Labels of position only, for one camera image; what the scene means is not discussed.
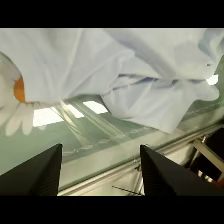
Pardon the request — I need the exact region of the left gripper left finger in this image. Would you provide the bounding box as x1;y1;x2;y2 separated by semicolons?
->
0;143;64;197

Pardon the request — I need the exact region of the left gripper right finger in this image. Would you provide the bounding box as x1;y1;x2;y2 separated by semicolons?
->
139;144;224;197

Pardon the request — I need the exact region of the light blue shirt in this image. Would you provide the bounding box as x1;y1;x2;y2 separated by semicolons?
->
0;27;224;135

